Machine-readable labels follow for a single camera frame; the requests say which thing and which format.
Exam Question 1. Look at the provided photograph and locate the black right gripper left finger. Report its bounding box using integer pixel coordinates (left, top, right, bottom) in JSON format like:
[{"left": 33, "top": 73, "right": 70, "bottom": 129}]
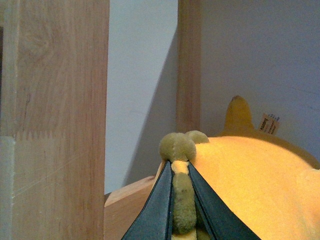
[{"left": 122, "top": 161, "right": 174, "bottom": 240}]

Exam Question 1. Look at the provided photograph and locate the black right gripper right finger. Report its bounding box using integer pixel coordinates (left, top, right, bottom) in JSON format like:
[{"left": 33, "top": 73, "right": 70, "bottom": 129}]
[{"left": 188, "top": 164, "right": 259, "bottom": 240}]

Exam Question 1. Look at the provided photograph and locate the orange plush dinosaur toy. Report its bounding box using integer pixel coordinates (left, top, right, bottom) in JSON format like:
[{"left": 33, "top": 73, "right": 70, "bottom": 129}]
[{"left": 154, "top": 95, "right": 320, "bottom": 240}]

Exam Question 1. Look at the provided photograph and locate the wooden shelf unit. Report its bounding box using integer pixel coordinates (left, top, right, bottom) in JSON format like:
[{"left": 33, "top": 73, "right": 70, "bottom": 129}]
[{"left": 0, "top": 0, "right": 202, "bottom": 240}]

